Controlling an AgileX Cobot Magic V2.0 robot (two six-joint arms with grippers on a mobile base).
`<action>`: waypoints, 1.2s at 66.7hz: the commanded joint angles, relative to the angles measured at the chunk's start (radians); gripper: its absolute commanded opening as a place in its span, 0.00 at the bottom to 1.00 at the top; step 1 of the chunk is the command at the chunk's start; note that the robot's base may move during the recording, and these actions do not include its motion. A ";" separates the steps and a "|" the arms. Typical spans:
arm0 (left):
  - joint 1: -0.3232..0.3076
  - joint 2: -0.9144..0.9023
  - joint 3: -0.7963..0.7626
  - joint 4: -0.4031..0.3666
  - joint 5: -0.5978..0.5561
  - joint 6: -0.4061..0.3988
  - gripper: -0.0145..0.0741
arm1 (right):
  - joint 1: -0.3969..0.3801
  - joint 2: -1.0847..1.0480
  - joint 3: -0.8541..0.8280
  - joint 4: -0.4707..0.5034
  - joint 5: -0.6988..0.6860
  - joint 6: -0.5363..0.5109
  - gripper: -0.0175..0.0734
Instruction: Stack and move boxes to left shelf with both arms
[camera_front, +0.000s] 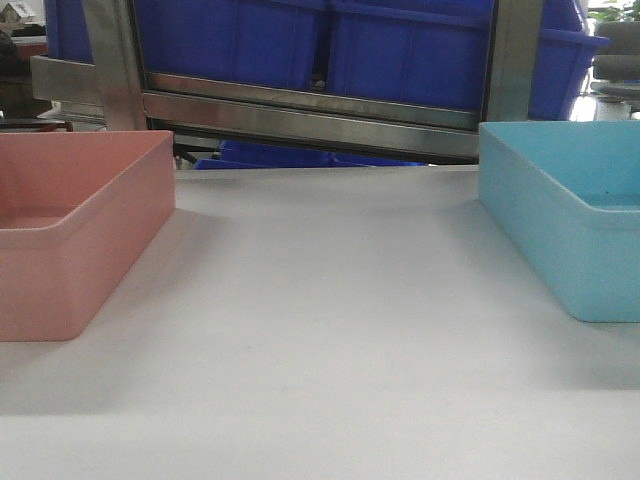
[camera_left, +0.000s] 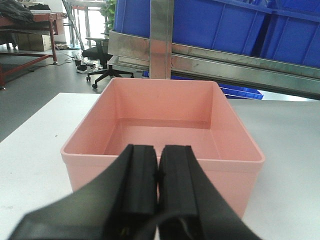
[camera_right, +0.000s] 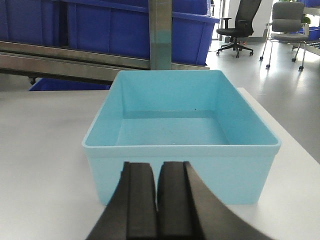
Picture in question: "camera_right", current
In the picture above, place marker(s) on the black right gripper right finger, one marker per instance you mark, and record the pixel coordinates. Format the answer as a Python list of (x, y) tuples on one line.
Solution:
[(188, 210)]

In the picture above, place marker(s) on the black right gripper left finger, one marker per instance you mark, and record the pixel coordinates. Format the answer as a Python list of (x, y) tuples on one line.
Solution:
[(131, 213)]

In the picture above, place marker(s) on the light blue plastic box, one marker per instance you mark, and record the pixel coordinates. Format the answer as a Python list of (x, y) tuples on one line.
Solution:
[(181, 115)]

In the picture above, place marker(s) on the large blue storage bin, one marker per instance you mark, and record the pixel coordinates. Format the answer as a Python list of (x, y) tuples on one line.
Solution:
[(111, 27)]

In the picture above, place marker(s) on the black office chair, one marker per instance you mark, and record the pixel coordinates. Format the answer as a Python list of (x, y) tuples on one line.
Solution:
[(243, 26)]

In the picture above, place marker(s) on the grey office chair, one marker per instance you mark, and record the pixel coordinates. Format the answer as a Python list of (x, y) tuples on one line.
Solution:
[(286, 25)]

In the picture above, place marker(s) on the metal shelf frame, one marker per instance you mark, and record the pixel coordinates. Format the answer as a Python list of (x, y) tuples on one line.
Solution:
[(36, 61)]

